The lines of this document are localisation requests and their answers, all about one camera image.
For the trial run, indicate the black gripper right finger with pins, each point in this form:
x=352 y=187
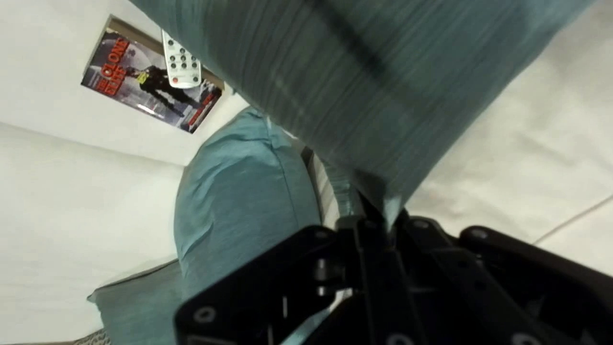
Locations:
x=523 y=288

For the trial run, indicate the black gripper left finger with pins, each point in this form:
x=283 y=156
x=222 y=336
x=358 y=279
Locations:
x=268 y=281

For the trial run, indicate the white fabric sofa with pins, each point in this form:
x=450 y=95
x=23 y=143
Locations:
x=63 y=212

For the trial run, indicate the white remote control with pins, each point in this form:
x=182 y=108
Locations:
x=182 y=60

